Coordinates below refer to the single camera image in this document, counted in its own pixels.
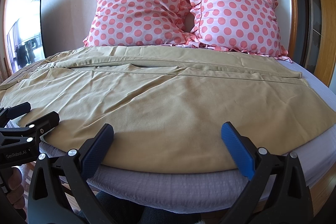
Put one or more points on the pink polka-dot pillow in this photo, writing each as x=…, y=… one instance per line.
x=247, y=26
x=139, y=23

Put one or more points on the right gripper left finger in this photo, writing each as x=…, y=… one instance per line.
x=48, y=201

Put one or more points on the person's left hand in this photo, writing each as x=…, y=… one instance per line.
x=16, y=197

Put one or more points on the glass balcony window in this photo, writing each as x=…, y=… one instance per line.
x=24, y=39

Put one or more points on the left pink polka-dot pillow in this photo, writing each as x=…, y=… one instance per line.
x=139, y=23

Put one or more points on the wooden door frame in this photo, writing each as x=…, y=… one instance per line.
x=308, y=34

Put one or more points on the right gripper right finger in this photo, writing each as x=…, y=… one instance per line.
x=276, y=191

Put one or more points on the right pink polka-dot pillow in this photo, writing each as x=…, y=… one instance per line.
x=247, y=26

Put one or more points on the khaki tan pants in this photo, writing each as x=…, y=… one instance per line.
x=167, y=104

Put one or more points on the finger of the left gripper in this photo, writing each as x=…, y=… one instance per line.
x=44, y=122
x=14, y=112

